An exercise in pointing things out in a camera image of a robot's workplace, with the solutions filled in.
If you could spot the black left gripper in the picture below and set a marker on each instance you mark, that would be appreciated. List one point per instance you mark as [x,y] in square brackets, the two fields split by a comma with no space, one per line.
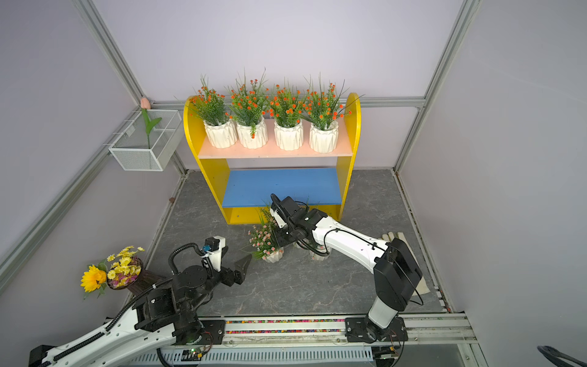
[240,272]

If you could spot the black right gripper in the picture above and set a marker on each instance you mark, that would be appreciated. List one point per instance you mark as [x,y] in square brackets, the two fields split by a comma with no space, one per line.
[279,240]

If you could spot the pink flower pot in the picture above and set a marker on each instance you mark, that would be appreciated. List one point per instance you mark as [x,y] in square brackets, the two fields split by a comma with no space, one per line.
[303,244]
[263,238]

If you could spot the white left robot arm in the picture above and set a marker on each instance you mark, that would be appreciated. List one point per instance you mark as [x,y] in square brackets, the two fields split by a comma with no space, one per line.
[160,316]

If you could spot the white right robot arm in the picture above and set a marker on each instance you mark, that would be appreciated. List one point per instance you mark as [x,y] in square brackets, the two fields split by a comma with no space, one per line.
[395,270]

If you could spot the yellow pink blue shelf rack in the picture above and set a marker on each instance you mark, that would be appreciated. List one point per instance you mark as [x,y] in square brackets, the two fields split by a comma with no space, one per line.
[240,194]

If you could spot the sunflower bouquet basket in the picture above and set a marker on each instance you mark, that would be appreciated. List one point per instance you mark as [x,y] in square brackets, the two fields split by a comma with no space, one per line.
[118,272]

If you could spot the pink artificial tulip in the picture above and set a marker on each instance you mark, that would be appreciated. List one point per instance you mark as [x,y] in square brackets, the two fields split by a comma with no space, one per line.
[149,123]

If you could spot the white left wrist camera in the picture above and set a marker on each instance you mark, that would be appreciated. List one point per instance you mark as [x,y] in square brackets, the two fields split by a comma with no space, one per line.
[213,250]

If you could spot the white mesh wall basket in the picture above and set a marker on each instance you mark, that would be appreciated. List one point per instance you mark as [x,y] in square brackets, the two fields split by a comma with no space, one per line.
[130,148]

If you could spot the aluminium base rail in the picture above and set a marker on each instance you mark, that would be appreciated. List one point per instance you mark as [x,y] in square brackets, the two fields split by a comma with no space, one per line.
[301,340]

